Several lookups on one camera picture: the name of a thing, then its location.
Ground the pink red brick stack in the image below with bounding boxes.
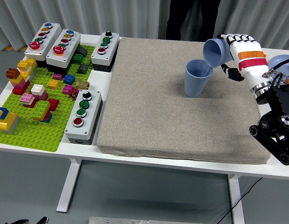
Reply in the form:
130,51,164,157
20,93,37,109

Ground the white four-button control box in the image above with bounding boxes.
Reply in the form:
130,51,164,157
90,31,120,72
64,90,104,146

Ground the dark green brick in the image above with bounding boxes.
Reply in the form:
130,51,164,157
72,53,84,65

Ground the yellow white green brick stack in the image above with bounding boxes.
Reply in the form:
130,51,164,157
17,58,38,81

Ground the grey-brown padded mat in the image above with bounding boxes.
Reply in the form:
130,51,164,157
97,37,271,165

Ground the white five-button control box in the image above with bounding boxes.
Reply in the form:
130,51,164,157
45,28,81,75
24,22,63,68

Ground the white pleated curtain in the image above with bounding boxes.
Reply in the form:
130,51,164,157
0,0,289,51

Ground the square magenta brick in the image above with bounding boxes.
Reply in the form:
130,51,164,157
62,84,74,95

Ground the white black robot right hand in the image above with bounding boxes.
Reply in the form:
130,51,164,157
217,33,273,89

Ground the white pink brick stack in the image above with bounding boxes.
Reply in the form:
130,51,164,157
30,84,49,101

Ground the black white robot left hand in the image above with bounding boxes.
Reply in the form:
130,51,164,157
5,217,49,224

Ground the green studded baseplate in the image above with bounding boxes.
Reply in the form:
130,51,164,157
0,44,96,153

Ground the black floor cable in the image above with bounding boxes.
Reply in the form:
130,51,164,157
216,177,263,224

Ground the light blue plate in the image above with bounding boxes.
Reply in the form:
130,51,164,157
268,55,289,79

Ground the green orange blue brick stack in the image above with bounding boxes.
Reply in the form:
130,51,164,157
31,100,53,124

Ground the person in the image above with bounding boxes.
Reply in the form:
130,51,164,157
166,0,222,42

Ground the white table leg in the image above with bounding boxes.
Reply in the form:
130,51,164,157
56,158,82,213
227,174,245,224

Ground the blue yellow grey brick stack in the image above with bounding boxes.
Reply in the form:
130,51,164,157
0,106,21,135

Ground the brown yellow red brick tower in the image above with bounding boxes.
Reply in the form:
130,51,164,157
5,68,30,96

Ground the light blue ribbed cup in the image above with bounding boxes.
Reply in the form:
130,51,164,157
184,59,213,98
203,38,233,68

